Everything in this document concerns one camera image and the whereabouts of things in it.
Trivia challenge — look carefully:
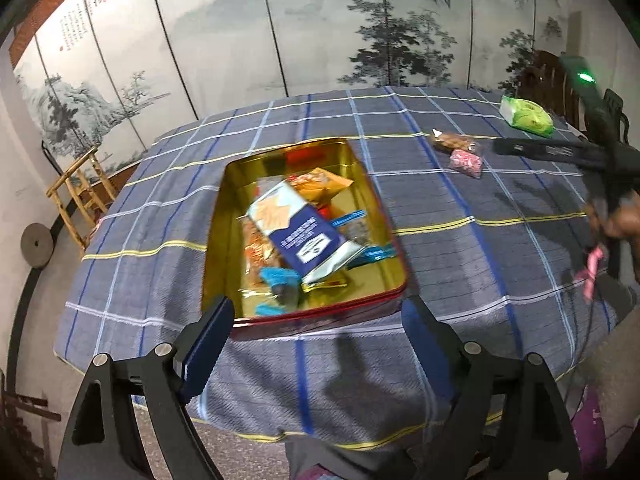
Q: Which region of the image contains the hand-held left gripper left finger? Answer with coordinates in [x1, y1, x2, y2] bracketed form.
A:
[59, 295, 236, 480]

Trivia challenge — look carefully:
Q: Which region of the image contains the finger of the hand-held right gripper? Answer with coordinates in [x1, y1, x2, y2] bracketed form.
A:
[492, 137, 608, 171]

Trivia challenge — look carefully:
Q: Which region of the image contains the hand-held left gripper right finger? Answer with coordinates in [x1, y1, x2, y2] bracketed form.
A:
[401, 296, 583, 480]

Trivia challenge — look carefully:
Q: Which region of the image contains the pink patterned snack packet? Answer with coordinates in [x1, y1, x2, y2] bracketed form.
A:
[448, 147, 485, 180]

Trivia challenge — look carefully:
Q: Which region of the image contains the long clear brown snack packet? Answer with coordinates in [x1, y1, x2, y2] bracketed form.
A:
[431, 129, 483, 156]

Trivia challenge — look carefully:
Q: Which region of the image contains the red and gold tin box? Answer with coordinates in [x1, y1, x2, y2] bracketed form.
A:
[200, 137, 411, 341]

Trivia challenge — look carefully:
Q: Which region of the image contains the blue candy packet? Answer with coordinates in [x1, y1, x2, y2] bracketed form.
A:
[327, 210, 401, 268]
[257, 266, 303, 318]

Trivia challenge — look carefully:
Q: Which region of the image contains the clear packet of brown snacks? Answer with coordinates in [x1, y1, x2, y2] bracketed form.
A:
[240, 215, 286, 288]

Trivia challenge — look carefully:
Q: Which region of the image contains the small yellow snack packet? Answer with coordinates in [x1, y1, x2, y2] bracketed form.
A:
[300, 272, 348, 293]

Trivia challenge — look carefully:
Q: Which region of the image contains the navy blue cracker packet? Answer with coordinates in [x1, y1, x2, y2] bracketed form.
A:
[247, 180, 368, 283]

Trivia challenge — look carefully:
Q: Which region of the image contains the orange snack packet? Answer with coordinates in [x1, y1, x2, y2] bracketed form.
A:
[289, 167, 353, 208]

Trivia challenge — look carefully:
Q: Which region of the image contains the person's right forearm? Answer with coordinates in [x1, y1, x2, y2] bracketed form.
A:
[582, 310, 640, 413]

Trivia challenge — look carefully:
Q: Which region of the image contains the person's right hand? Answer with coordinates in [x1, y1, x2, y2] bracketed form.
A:
[585, 199, 640, 247]

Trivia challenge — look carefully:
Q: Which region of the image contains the green tissue pack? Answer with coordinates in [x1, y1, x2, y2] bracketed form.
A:
[499, 95, 556, 138]

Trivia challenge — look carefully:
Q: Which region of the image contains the dark wooden chair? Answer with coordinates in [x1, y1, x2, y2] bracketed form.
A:
[515, 50, 631, 136]

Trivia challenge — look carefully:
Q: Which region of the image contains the blue plaid tablecloth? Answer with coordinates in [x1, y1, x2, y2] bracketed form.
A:
[52, 85, 621, 448]

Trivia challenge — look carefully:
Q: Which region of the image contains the person's purple clothing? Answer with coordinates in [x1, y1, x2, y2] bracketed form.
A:
[295, 390, 608, 480]

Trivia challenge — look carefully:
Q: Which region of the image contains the dark wooden furniture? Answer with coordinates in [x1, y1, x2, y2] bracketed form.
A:
[0, 367, 63, 480]

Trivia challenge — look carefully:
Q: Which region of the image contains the round stone disc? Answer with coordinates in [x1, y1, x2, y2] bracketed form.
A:
[20, 222, 53, 268]

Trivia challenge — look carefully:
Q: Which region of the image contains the bamboo chair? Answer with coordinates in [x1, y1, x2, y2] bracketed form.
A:
[46, 145, 118, 256]

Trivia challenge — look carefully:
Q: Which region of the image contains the landscape painted folding screen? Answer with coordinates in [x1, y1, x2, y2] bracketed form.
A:
[12, 0, 601, 181]

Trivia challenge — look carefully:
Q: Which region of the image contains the pink strap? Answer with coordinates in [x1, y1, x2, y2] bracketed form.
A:
[574, 244, 607, 305]

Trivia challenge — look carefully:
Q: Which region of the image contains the black cable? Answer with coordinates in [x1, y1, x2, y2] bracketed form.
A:
[562, 302, 596, 403]

